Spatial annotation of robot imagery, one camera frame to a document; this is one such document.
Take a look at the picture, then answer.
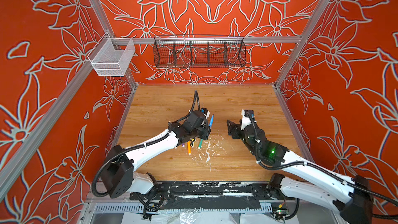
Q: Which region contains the green highlighter pen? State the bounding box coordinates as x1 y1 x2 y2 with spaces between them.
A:
198 139 203 149

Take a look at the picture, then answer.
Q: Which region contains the blue highlighter pen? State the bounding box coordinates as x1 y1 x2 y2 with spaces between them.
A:
209 115 214 128

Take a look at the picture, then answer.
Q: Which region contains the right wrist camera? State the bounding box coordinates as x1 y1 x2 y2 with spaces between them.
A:
240 110 256 131

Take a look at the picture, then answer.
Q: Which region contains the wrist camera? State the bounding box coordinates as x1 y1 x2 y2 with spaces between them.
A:
201 107 210 119
240 110 256 131

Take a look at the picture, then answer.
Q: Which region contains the orange highlighter pen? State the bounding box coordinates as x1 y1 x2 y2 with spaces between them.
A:
187 141 191 155

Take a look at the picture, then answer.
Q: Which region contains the black wire basket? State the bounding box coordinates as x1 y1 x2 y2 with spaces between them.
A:
153 35 247 68

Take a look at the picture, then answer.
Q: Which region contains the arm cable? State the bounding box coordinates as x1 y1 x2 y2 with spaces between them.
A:
245 111 398 220
190 89 201 113

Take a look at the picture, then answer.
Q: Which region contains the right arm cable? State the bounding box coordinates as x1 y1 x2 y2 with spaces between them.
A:
245 111 398 220

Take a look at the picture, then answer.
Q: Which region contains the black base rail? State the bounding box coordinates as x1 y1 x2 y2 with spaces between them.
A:
140 181 296 212

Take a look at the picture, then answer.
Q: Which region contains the white mesh basket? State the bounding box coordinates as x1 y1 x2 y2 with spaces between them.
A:
87 32 136 77

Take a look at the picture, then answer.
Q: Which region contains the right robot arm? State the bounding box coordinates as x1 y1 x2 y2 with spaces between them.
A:
227 117 398 224

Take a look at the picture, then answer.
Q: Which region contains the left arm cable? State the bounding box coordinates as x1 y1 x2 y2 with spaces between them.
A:
190 89 201 113

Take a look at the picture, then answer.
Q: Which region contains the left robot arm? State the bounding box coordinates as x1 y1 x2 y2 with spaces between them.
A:
91 108 211 199

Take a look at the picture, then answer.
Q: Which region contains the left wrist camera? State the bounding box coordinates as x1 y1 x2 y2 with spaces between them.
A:
201 107 210 119

